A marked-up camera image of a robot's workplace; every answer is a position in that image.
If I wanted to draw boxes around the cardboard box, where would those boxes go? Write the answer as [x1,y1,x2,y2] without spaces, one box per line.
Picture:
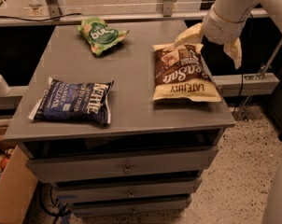
[0,135,37,224]

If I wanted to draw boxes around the grey drawer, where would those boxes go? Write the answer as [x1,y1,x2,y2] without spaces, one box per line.
[72,195,191,217]
[26,146,219,183]
[54,176,202,203]

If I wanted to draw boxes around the middle grey drawer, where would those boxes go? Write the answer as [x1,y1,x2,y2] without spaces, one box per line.
[54,176,202,203]

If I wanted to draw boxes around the green snack bag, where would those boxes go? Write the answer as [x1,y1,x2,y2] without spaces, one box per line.
[78,17,128,56]

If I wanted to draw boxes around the black cable on ledge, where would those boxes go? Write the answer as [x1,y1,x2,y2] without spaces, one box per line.
[0,12,83,22]

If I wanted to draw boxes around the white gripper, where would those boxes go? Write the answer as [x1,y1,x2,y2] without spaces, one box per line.
[174,5,247,69]

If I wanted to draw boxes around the bottom grey drawer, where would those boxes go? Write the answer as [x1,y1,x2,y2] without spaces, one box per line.
[72,195,191,217]

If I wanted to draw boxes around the brown Late July chip bag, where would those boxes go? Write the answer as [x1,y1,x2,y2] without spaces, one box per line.
[153,44,221,103]

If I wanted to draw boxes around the top grey drawer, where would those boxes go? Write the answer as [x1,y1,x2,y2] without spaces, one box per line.
[26,146,219,183]

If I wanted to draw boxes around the black cables under cabinet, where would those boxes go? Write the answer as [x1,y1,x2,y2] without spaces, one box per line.
[37,182,72,224]

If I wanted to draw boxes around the blue Kettle chip bag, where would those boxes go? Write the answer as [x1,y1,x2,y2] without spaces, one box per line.
[28,77,114,125]

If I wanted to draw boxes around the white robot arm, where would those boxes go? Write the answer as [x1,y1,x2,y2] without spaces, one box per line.
[175,0,282,224]

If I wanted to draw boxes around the grey drawer cabinet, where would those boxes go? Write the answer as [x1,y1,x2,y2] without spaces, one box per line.
[5,21,235,210]

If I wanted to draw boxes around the grey metal rail frame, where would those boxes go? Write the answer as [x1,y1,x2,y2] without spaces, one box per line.
[0,0,282,98]

